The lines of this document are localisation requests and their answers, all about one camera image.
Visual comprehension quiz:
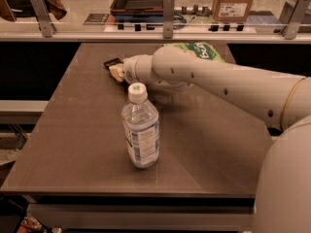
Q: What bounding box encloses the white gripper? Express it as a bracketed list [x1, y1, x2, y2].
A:
[109, 56, 140, 84]

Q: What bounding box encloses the black rxbar chocolate bar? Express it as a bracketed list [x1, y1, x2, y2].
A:
[103, 58, 123, 70]

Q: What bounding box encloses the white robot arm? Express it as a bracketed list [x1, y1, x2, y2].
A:
[108, 45, 311, 233]

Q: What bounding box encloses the clear plastic water bottle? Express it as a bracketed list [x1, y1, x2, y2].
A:
[121, 83, 159, 169]

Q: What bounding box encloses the dark open tray box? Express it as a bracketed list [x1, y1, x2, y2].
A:
[110, 0, 163, 16]

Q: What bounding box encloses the green snack bag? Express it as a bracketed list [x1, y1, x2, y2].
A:
[163, 42, 224, 62]

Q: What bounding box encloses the brown hanging jacket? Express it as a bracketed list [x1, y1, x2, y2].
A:
[0, 0, 67, 21]

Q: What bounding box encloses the cardboard box with label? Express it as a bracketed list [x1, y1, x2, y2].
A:
[212, 0, 254, 22]

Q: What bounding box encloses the left metal rail bracket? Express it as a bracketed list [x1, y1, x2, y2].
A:
[30, 0, 55, 38]

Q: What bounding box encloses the metal rail bracket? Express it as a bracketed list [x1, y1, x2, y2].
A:
[30, 0, 55, 38]
[282, 0, 311, 40]
[163, 0, 175, 39]

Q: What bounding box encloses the middle metal rail bracket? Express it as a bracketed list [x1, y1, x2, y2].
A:
[163, 0, 175, 39]

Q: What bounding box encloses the right metal rail bracket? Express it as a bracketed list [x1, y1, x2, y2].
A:
[282, 0, 311, 40]

